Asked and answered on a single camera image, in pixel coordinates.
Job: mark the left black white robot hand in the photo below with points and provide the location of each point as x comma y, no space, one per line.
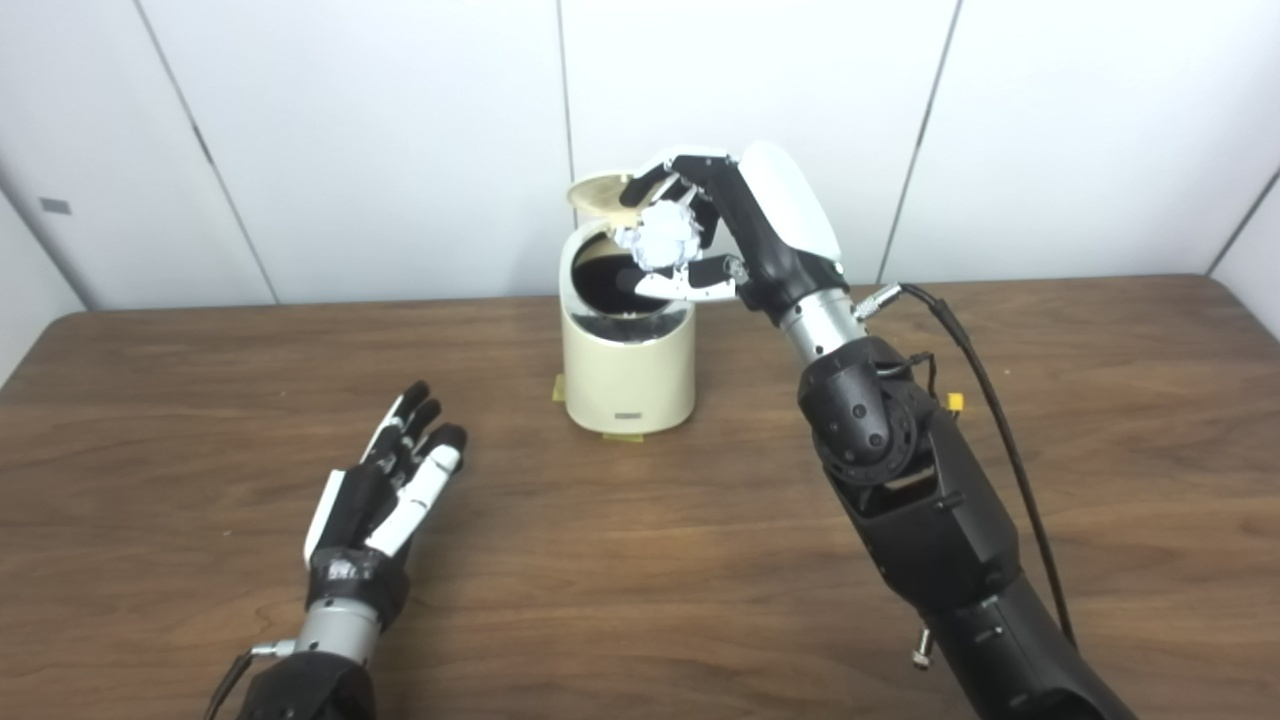
360,520

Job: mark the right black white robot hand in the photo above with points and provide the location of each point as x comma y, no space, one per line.
775,215

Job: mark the white paper ball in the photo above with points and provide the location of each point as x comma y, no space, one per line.
662,238

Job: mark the cream round bin lid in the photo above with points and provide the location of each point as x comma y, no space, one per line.
598,193

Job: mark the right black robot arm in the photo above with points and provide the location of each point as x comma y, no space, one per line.
920,510

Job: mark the cream-colored trash bin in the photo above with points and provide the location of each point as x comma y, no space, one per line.
628,375

